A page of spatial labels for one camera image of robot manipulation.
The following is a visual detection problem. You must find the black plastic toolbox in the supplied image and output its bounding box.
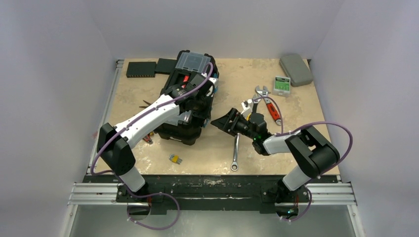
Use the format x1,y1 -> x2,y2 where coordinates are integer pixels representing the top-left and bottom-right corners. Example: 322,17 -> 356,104
155,50 -> 219,146

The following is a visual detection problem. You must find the green white bit box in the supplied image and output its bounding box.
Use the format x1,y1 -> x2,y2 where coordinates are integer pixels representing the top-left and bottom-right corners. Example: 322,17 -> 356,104
272,76 -> 291,97

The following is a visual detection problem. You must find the small black adjustable wrench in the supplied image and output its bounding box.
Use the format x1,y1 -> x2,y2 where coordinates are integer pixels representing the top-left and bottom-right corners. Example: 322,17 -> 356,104
252,94 -> 261,113

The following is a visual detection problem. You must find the silver ratchet wrench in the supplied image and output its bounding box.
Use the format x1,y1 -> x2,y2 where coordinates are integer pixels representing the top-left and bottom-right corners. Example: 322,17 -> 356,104
230,133 -> 240,171

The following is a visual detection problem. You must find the red black wire stripper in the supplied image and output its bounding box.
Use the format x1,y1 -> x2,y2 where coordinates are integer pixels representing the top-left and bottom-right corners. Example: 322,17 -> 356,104
143,135 -> 153,144

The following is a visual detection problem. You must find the aluminium frame rail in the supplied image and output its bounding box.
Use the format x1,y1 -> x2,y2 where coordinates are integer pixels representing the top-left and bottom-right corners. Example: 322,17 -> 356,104
67,59 -> 125,206

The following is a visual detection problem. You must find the black network switch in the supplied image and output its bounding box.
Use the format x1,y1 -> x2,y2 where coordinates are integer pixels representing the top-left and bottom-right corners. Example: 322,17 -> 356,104
126,62 -> 157,78

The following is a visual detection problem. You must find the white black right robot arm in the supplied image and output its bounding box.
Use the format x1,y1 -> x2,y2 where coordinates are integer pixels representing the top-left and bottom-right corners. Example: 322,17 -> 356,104
211,108 -> 340,201

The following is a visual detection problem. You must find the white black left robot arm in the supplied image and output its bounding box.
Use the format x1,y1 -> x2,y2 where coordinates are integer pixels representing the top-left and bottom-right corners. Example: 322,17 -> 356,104
93,74 -> 218,202

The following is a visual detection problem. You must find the grey plastic case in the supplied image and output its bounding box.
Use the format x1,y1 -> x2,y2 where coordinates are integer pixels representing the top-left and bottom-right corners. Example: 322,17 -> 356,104
279,53 -> 314,87

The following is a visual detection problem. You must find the red handled adjustable wrench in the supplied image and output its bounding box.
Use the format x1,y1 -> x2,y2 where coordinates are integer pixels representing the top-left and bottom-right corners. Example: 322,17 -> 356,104
255,86 -> 282,125

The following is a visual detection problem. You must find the black flat box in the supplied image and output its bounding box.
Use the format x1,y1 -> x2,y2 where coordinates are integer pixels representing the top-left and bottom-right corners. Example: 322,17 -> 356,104
155,58 -> 177,75

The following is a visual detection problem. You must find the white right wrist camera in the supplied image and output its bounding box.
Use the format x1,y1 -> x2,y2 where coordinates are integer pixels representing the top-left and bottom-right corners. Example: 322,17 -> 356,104
241,99 -> 253,117

